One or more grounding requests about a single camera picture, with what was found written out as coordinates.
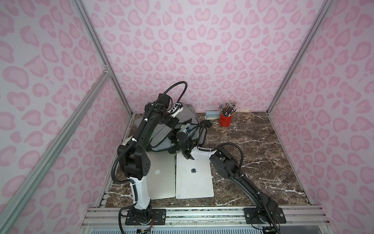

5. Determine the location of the bundle of coloured pencils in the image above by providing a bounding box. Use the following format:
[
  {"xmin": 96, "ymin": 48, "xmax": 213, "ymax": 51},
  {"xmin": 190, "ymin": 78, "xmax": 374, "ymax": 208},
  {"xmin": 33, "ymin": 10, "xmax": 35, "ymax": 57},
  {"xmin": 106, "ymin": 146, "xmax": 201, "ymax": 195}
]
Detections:
[{"xmin": 218, "ymin": 100, "xmax": 237, "ymax": 117}]

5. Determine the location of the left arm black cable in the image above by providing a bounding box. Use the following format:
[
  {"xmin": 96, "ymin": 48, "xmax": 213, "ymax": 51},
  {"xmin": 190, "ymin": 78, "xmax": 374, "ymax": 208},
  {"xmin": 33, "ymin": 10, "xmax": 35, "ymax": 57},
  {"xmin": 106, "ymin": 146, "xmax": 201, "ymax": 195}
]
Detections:
[{"xmin": 110, "ymin": 81, "xmax": 188, "ymax": 234}]

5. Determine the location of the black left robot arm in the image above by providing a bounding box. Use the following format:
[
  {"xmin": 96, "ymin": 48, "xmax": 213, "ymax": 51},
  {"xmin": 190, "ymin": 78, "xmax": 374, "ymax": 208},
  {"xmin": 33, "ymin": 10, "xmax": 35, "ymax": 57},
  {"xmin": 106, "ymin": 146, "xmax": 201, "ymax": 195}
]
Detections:
[{"xmin": 111, "ymin": 94, "xmax": 178, "ymax": 223}]

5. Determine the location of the dark green laptop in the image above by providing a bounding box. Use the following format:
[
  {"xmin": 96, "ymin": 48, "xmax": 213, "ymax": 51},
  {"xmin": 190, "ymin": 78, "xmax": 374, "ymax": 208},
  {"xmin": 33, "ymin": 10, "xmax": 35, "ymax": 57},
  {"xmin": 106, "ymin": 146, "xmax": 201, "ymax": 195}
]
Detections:
[{"xmin": 147, "ymin": 151, "xmax": 176, "ymax": 200}]

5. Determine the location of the red pencil cup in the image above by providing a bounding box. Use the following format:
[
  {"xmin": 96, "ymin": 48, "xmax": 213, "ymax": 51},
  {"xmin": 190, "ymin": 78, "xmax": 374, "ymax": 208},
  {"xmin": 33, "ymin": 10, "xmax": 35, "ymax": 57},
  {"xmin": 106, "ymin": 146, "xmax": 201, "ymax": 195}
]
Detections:
[{"xmin": 219, "ymin": 114, "xmax": 232, "ymax": 127}]

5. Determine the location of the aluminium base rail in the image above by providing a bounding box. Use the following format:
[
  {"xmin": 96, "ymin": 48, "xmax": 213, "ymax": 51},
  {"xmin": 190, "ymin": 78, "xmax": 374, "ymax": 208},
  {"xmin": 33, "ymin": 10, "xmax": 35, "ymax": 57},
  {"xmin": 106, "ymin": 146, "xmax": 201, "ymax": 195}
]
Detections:
[{"xmin": 79, "ymin": 205, "xmax": 334, "ymax": 234}]

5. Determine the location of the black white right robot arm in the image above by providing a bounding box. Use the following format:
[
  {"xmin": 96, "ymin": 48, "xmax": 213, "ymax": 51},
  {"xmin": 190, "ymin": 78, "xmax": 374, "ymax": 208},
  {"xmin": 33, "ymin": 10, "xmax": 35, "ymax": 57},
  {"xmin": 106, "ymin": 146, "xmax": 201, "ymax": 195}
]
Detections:
[{"xmin": 171, "ymin": 132, "xmax": 280, "ymax": 227}]

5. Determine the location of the dark grey laptop case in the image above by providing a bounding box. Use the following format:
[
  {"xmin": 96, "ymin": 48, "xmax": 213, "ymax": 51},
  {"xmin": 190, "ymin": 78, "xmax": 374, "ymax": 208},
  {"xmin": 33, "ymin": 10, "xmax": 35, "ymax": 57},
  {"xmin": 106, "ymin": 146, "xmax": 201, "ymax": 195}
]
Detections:
[{"xmin": 148, "ymin": 103, "xmax": 200, "ymax": 154}]

